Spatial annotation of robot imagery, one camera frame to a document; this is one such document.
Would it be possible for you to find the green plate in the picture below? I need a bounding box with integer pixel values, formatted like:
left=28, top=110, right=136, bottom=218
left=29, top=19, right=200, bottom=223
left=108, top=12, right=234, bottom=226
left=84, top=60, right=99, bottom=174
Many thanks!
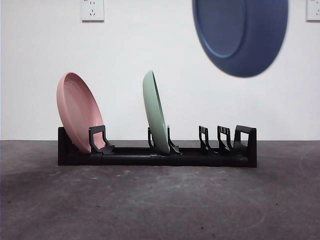
left=142, top=70, right=172, bottom=154

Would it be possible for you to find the pink plate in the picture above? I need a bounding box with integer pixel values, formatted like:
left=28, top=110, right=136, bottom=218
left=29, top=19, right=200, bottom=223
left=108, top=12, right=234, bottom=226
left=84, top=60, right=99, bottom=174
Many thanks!
left=55, top=71, right=105, bottom=154

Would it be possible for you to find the blue plate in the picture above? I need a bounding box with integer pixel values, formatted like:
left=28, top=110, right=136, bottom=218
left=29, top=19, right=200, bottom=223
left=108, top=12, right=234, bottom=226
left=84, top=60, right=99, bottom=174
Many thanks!
left=191, top=0, right=289, bottom=78

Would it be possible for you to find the black dish rack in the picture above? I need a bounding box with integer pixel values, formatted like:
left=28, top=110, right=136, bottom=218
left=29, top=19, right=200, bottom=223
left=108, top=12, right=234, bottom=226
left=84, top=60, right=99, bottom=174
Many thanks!
left=57, top=124, right=258, bottom=168

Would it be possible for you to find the white wall socket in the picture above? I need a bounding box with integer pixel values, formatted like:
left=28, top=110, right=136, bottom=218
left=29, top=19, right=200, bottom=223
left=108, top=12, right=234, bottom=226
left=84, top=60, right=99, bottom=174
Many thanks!
left=81, top=0, right=105, bottom=22
left=306, top=0, right=320, bottom=22

